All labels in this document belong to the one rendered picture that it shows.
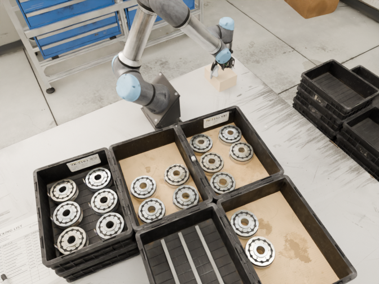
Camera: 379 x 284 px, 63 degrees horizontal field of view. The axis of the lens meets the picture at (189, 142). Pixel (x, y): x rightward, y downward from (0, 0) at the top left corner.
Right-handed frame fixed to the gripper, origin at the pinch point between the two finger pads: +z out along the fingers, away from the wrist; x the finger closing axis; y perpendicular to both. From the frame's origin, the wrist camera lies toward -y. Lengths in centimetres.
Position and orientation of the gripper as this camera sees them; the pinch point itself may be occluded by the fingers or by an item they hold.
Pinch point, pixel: (220, 74)
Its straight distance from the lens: 185.0
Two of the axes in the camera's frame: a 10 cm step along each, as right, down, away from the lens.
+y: 5.2, 6.7, -5.3
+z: 0.2, 6.1, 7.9
